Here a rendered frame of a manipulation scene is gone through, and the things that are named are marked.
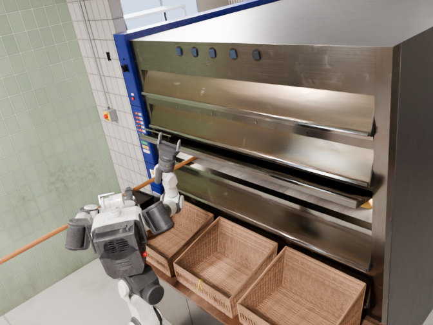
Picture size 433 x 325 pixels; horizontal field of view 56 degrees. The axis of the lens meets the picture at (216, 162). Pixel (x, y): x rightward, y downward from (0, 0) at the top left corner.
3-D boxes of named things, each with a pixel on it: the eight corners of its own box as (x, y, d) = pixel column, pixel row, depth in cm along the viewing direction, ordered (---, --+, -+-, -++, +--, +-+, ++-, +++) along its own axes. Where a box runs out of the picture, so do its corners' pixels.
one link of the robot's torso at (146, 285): (167, 296, 223) (161, 271, 215) (149, 311, 215) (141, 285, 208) (139, 275, 242) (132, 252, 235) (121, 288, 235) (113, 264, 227)
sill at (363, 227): (167, 157, 335) (166, 153, 333) (377, 231, 211) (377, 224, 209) (161, 160, 331) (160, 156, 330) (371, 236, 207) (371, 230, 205)
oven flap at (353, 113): (146, 94, 306) (147, 67, 302) (372, 136, 183) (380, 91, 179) (141, 94, 303) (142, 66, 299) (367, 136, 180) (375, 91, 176)
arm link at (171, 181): (175, 173, 220) (179, 185, 231) (164, 164, 224) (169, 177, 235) (166, 180, 217) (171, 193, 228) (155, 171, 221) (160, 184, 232)
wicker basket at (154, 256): (176, 220, 352) (170, 192, 340) (220, 244, 312) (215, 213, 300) (129, 248, 324) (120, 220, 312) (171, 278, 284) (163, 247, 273)
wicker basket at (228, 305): (224, 244, 311) (219, 214, 299) (283, 275, 271) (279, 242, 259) (175, 280, 283) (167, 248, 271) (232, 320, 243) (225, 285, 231)
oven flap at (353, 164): (153, 126, 317) (155, 101, 313) (371, 186, 194) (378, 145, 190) (149, 126, 314) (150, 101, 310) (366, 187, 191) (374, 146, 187)
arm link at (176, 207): (183, 213, 246) (174, 220, 224) (163, 211, 248) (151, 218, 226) (184, 194, 246) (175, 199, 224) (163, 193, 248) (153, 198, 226)
